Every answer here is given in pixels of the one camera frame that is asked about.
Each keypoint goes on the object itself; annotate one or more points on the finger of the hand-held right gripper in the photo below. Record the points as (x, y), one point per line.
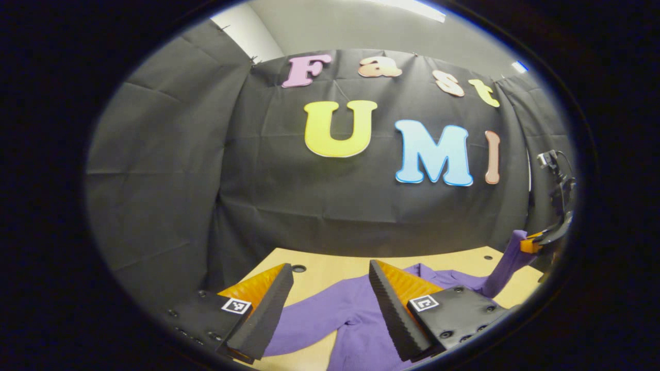
(530, 245)

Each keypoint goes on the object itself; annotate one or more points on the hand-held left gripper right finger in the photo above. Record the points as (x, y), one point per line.
(394, 319)

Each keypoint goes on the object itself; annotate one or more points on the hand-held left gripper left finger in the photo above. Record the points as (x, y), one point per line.
(263, 319)

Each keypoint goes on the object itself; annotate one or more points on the purple shirt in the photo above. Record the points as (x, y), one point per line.
(361, 319)

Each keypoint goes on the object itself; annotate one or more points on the black backdrop cloth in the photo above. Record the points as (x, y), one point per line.
(309, 206)

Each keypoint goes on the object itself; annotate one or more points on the ceiling light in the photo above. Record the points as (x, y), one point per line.
(412, 9)

